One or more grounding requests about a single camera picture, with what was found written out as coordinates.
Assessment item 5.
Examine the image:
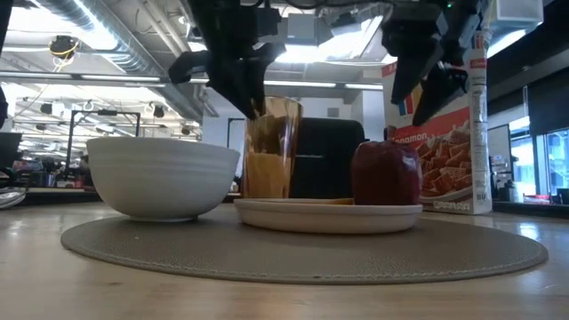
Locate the long ceiling light strip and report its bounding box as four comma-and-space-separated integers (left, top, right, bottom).
0, 70, 384, 92

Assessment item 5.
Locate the cinnamon Life cereal box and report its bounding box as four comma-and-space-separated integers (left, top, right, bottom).
381, 30, 493, 216

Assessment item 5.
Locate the silver ceiling air duct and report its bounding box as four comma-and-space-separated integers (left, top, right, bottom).
35, 0, 204, 122

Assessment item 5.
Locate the black monitor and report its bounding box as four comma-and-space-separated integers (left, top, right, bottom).
0, 132, 23, 169

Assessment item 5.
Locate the white round plate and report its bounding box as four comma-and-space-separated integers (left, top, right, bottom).
233, 197, 424, 236

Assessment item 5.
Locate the ceiling reel with yellow cable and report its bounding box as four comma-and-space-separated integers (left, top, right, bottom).
47, 35, 81, 61

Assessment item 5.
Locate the white ribbed bowl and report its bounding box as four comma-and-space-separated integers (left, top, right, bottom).
85, 136, 242, 223

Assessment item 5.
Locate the red apple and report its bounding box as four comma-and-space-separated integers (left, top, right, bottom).
349, 140, 424, 207

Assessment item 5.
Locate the grey ceiling box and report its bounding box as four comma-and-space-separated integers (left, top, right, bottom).
286, 12, 319, 42

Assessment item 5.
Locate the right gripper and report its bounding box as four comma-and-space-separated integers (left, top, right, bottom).
381, 0, 469, 128

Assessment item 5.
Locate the black two-slot toaster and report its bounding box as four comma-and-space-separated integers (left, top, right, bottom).
288, 116, 367, 200

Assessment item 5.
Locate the black metal stand frame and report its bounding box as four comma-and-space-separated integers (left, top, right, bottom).
65, 108, 142, 181

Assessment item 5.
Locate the round grey woven placemat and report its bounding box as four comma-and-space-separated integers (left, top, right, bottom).
60, 204, 549, 285

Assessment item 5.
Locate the amber drinking glass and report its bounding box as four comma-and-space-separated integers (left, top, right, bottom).
242, 96, 304, 200

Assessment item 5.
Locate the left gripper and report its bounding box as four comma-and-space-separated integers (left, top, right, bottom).
168, 0, 285, 121

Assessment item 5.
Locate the white ceiling unit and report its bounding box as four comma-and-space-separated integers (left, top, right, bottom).
495, 0, 545, 24

